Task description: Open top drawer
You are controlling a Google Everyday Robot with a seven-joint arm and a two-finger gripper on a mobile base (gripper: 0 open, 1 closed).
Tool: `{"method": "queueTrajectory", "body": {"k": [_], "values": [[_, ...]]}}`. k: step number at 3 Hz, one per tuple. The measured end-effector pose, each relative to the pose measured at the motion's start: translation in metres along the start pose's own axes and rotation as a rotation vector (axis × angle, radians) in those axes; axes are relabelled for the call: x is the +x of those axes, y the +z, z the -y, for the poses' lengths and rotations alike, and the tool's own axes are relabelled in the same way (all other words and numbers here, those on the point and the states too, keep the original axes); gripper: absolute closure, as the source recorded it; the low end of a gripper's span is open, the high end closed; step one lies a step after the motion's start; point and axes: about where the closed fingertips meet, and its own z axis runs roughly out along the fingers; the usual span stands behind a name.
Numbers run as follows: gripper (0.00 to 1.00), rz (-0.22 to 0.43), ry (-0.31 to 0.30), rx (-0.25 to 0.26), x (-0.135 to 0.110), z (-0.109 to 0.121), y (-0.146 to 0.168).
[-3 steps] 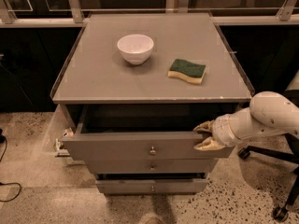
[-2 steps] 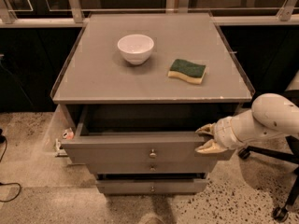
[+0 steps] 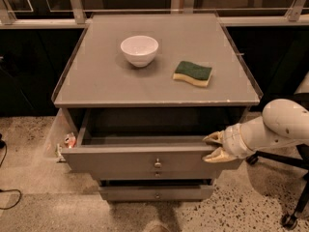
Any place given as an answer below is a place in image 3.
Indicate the green and yellow sponge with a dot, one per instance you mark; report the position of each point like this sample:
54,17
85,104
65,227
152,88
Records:
193,74

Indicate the white ceramic bowl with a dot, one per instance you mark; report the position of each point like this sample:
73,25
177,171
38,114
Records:
139,51

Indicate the grey drawer cabinet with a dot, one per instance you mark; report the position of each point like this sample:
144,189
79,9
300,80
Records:
98,75

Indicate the metal window railing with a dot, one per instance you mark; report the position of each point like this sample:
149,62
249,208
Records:
77,13

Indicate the grey drawer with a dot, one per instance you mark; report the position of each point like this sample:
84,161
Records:
145,144
156,190

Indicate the grey bottom drawer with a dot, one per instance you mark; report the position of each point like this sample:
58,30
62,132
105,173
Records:
156,190

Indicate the clear plastic side bin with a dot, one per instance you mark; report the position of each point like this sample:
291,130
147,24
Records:
54,145

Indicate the black office chair base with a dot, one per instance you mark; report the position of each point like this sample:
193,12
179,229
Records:
283,173

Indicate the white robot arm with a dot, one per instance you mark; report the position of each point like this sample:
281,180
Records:
283,123

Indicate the orange snack packet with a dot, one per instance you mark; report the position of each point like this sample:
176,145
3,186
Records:
70,140

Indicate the grey top drawer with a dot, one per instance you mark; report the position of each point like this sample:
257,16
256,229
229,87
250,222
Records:
145,144

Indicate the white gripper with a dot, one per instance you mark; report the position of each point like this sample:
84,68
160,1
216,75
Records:
234,141

